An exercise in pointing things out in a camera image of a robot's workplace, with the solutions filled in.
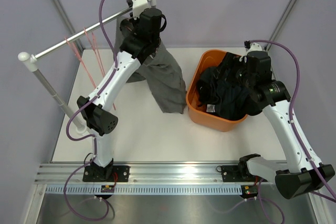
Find purple cable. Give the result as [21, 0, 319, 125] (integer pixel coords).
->
[65, 0, 131, 141]
[249, 39, 336, 201]

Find white slotted cable duct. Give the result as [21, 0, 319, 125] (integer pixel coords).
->
[44, 184, 243, 196]

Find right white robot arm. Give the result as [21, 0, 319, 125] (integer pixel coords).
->
[223, 50, 335, 199]

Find dark navy shorts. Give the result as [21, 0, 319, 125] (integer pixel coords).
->
[197, 66, 260, 121]

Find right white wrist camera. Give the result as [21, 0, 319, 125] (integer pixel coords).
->
[243, 40, 263, 57]

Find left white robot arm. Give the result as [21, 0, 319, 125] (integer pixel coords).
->
[77, 8, 166, 182]

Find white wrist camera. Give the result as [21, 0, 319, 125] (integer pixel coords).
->
[131, 0, 153, 20]
[243, 40, 263, 57]

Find black shorts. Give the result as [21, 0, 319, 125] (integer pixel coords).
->
[196, 66, 224, 114]

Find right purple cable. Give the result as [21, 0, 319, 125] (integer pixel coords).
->
[249, 39, 336, 201]

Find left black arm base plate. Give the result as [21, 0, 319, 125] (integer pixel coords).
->
[82, 165, 129, 183]

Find grey shorts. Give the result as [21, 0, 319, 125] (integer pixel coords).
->
[114, 18, 187, 115]

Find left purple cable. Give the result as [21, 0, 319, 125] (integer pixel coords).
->
[65, 0, 131, 141]

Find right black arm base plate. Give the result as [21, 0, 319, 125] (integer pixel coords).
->
[220, 165, 249, 182]

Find pink hanger of black shorts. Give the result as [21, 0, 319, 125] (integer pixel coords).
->
[65, 38, 97, 88]

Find aluminium mounting rail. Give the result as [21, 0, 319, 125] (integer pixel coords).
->
[34, 162, 320, 184]

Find silver clothes rack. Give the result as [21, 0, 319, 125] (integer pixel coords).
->
[17, 0, 156, 133]

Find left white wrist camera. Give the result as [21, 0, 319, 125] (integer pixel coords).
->
[131, 0, 153, 20]

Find orange plastic basket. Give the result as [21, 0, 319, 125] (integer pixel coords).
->
[186, 49, 248, 132]

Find pink hanger of navy shorts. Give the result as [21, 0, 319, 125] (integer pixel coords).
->
[82, 26, 117, 110]

